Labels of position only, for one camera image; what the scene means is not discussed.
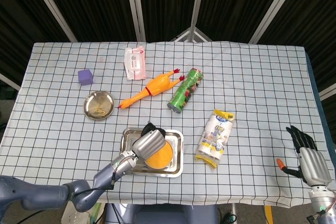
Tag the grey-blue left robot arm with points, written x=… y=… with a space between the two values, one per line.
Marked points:
x=110 y=169

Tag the square metal tray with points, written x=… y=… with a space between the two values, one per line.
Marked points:
x=128 y=140

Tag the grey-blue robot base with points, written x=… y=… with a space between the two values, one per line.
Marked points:
x=162 y=214

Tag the round metal dish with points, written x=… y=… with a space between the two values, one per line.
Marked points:
x=99 y=105

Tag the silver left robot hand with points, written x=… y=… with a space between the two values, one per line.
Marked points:
x=148 y=146

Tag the checkered white tablecloth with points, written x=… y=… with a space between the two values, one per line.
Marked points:
x=262 y=77

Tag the orange rubber chicken toy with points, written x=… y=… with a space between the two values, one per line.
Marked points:
x=157 y=85

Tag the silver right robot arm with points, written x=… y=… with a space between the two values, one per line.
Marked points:
x=321 y=200

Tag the yellow white snack bag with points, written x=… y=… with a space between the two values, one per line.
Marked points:
x=215 y=137

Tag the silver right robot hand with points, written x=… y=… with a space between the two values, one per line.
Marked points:
x=313 y=165

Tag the clear plastic bag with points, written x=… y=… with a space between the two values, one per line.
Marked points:
x=74 y=217

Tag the purple foam cube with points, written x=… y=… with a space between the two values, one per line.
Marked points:
x=85 y=77

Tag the pink white wipes packet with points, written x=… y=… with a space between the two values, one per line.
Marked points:
x=135 y=62

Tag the bowl of yellow powder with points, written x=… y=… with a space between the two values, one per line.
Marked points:
x=161 y=159

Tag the green chips can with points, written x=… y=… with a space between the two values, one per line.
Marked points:
x=186 y=90

